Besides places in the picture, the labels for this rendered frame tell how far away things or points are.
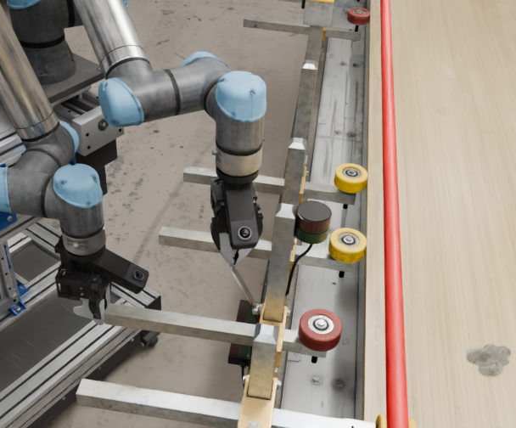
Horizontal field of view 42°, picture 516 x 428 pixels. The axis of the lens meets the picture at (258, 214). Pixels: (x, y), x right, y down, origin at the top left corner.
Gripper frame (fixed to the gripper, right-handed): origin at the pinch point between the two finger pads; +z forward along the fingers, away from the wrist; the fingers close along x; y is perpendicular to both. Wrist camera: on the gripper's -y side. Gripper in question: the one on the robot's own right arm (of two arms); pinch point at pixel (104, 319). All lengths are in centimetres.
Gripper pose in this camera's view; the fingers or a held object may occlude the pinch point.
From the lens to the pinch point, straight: 137.8
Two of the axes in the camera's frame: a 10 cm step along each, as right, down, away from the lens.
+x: -1.4, 6.2, -7.7
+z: -0.7, 7.7, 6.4
